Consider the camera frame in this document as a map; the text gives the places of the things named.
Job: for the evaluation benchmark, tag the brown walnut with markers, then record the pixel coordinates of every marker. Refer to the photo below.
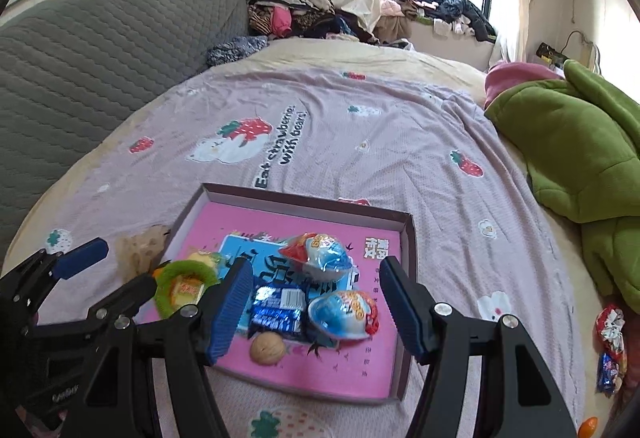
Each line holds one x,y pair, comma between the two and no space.
267,349

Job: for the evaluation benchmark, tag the grey quilted headboard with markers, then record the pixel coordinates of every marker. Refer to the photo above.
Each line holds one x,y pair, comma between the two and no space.
100,67

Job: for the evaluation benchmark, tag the shallow brown cardboard box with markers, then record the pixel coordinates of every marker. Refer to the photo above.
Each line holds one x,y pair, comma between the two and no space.
300,200

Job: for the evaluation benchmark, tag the blue patterned cloth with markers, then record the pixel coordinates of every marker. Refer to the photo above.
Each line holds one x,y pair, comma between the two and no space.
235,50

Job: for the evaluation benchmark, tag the black yellow device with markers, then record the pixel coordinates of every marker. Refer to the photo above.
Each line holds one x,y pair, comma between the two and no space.
550,53

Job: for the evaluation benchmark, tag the strawberry printed bed sheet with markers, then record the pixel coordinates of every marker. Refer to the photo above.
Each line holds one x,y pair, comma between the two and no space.
375,147

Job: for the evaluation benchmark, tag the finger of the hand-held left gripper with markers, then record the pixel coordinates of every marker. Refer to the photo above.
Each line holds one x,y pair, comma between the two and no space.
80,258
125,293

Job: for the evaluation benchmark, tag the red toy egg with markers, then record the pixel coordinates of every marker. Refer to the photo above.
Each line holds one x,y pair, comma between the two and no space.
320,255

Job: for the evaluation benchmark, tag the blue topped toy egg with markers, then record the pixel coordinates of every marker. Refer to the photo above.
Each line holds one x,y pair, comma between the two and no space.
340,313

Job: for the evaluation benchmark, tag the small orange fruit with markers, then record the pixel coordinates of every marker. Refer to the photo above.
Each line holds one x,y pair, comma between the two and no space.
587,427

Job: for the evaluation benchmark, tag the pile of mixed clothes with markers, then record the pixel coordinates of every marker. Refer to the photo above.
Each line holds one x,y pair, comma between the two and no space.
295,7

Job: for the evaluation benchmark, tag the blue snack packet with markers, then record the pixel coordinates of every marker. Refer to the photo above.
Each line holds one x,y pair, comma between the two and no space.
275,313

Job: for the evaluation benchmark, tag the yellow snack packet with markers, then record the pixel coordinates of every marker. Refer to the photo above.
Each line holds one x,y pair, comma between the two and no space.
187,290

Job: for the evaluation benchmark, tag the blue candy wrapper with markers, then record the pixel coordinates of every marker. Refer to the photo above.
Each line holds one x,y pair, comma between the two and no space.
607,373

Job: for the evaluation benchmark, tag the pile of dark clothes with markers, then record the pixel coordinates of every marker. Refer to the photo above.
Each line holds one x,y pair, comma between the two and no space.
440,5

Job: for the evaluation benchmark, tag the green fleece blanket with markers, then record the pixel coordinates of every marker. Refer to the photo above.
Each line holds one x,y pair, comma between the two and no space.
575,142

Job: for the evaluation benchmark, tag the red silver candy wrapper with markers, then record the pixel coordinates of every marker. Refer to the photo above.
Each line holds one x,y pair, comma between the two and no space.
610,330

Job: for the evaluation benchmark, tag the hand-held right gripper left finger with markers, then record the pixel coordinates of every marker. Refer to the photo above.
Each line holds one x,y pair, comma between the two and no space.
232,308

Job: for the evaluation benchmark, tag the pink picture book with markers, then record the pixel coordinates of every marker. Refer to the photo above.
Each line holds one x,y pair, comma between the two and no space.
320,378

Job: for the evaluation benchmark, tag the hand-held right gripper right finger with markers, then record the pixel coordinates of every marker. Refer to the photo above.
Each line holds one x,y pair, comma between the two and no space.
405,308

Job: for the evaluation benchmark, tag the pink pillow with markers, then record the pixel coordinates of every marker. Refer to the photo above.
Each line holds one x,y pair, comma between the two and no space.
505,77

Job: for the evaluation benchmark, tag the beige bed sheet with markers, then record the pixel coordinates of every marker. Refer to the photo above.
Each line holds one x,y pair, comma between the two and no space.
350,52

